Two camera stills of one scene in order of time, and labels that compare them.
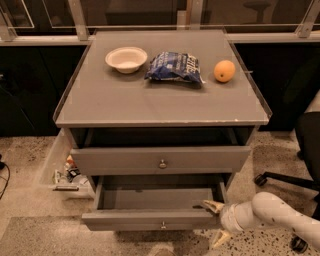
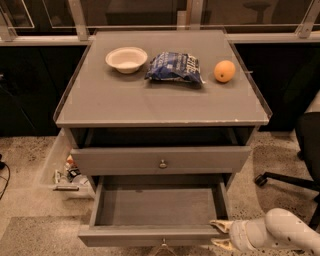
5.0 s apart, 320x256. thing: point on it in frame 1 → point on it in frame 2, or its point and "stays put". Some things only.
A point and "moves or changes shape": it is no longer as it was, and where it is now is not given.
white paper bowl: x=126 y=60 stays put
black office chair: x=307 y=127 stays put
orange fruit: x=224 y=71 stays put
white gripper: x=227 y=217 → x=237 y=234
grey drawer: x=154 y=202 moves or changes shape
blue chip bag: x=178 y=66 stays put
